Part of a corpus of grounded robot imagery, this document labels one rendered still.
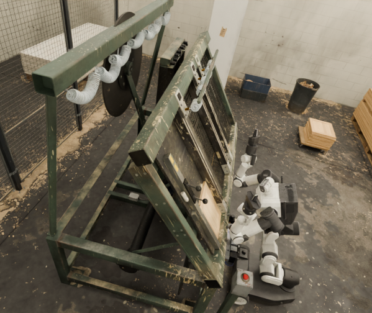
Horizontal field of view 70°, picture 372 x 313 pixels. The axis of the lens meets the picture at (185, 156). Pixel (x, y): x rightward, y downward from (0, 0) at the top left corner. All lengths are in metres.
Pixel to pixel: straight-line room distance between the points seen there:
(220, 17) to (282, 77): 2.56
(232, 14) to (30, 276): 4.99
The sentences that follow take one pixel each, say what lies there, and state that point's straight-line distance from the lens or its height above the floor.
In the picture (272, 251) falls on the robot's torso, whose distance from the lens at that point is 2.65.
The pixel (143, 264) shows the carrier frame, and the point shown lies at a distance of 2.20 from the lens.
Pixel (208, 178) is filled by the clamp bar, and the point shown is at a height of 1.27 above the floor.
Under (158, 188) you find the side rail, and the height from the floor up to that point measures 1.69.
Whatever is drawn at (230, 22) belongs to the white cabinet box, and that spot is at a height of 1.56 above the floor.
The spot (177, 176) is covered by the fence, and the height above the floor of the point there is 1.57.
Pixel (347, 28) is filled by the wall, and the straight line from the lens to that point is 7.23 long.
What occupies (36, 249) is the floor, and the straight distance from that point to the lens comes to 3.33.
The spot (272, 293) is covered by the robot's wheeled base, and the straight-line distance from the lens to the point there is 3.09.
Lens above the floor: 2.76
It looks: 40 degrees down
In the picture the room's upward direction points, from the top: 12 degrees clockwise
